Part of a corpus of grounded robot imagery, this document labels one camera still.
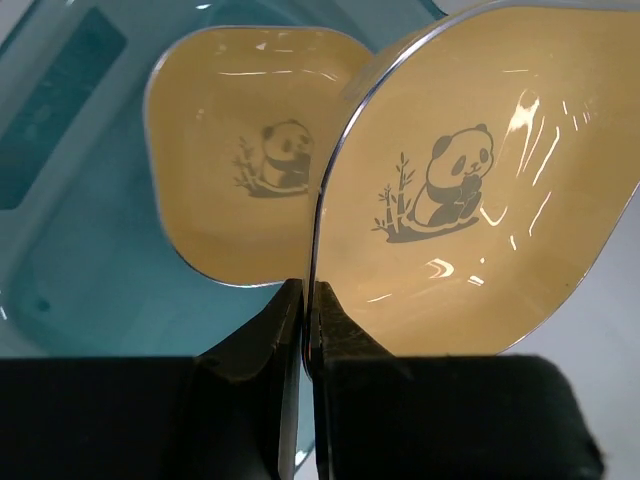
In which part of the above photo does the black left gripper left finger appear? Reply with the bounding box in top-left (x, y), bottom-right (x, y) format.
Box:
top-left (1, 279), bottom-right (302, 479)

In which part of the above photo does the teal plastic bin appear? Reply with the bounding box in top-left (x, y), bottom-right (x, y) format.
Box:
top-left (0, 0), bottom-right (451, 474)

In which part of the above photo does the yellow panda plate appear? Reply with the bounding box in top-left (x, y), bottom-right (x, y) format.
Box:
top-left (144, 26), bottom-right (372, 287)
top-left (305, 1), bottom-right (639, 358)

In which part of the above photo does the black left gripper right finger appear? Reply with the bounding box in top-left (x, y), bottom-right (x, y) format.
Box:
top-left (305, 282), bottom-right (604, 479)

